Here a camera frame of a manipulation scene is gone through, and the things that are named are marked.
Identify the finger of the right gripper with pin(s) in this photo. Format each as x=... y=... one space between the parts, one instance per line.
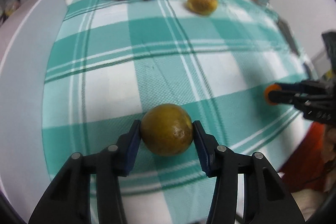
x=296 y=86
x=295 y=99

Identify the green-brown round fruit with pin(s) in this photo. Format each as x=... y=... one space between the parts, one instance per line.
x=167 y=130

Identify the person right hand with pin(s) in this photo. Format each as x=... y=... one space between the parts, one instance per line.
x=328 y=154

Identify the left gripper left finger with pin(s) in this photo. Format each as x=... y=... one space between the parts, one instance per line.
x=67 y=199

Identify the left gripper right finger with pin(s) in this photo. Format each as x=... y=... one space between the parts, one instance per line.
x=265 y=197

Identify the large yellow pear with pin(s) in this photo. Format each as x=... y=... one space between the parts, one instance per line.
x=202 y=7

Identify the black smartphone far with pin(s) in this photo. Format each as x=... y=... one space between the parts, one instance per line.
x=288 y=36

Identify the green white plaid tablecloth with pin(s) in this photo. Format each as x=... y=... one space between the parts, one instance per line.
x=114 y=60

